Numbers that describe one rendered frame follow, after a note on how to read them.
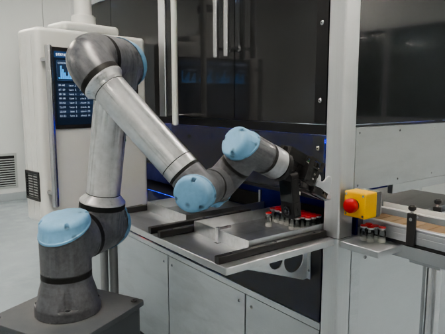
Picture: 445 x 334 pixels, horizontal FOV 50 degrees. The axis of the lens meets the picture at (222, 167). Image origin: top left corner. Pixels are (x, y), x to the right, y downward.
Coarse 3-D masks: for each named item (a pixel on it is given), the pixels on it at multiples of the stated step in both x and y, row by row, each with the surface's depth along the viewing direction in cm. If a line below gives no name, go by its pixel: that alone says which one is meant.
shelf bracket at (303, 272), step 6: (306, 258) 147; (282, 264) 141; (306, 264) 147; (258, 270) 135; (264, 270) 136; (270, 270) 138; (276, 270) 139; (282, 270) 141; (300, 270) 146; (306, 270) 148; (288, 276) 143; (294, 276) 144; (300, 276) 146; (306, 276) 148
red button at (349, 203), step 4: (348, 200) 129; (352, 200) 129; (344, 204) 130; (348, 204) 129; (352, 204) 128; (356, 204) 129; (344, 208) 130; (348, 208) 129; (352, 208) 128; (356, 208) 129; (348, 212) 130; (352, 212) 129
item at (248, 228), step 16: (208, 224) 148; (224, 224) 152; (240, 224) 154; (256, 224) 154; (272, 224) 154; (320, 224) 142; (224, 240) 133; (240, 240) 128; (256, 240) 127; (272, 240) 130
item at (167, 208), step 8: (160, 200) 176; (168, 200) 179; (152, 208) 171; (160, 208) 166; (168, 208) 162; (176, 208) 177; (208, 208) 177; (216, 208) 177; (224, 208) 163; (232, 208) 165; (240, 208) 167; (248, 208) 169; (256, 208) 172; (168, 216) 162; (176, 216) 158; (184, 216) 154; (192, 216) 155; (200, 216) 157
